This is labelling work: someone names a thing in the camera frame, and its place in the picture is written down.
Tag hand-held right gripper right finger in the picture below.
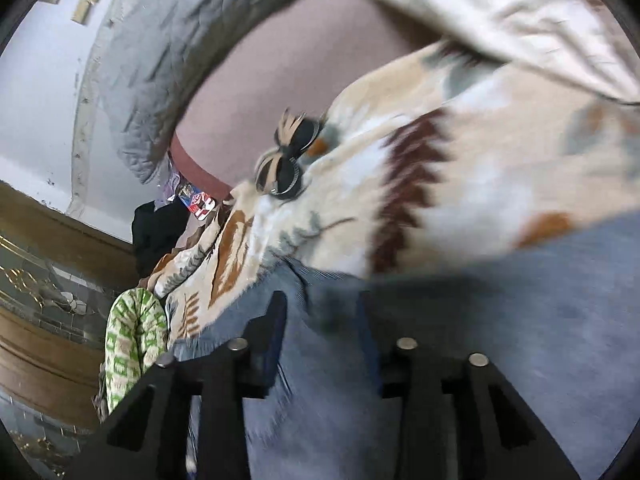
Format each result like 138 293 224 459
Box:
357 290 585 480

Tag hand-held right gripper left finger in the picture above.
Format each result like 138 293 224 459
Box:
65 290 290 480

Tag small black shoe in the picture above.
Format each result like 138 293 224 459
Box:
274 109 326 157
254 147 303 201

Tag leaf-print blanket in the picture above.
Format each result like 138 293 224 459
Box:
150 40 640 341

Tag cream printed duvet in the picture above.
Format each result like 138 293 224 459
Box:
337 0 640 106

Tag black cloth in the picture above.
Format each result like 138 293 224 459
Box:
131 200 193 278

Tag colourful packet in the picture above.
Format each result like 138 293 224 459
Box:
177 182 217 221

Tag wooden glass door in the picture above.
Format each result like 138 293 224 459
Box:
0 180 141 480

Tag blue denim pants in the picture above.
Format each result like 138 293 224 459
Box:
167 210 640 480

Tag grey quilted pillow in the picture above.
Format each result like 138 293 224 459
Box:
97 0 346 186

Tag clear plastic bag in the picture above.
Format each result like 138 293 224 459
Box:
157 160 183 201

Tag pink padded cushion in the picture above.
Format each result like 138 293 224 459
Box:
170 0 451 201

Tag green patterned quilt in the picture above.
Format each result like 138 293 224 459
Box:
97 287 168 421

